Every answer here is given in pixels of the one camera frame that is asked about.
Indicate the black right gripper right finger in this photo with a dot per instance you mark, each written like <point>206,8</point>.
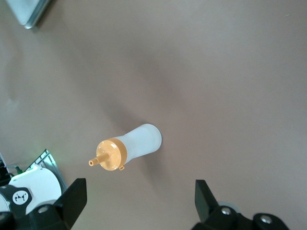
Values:
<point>208,215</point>

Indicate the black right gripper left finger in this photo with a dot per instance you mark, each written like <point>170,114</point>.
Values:
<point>69,206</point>

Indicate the translucent squeeze bottle orange cap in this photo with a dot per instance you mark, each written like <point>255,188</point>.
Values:
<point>144,141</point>

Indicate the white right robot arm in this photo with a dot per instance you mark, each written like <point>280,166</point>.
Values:
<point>43,182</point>

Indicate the brown table cover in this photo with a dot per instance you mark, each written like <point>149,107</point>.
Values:
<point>216,72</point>

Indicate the silver digital kitchen scale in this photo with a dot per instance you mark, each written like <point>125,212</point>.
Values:
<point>26,12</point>

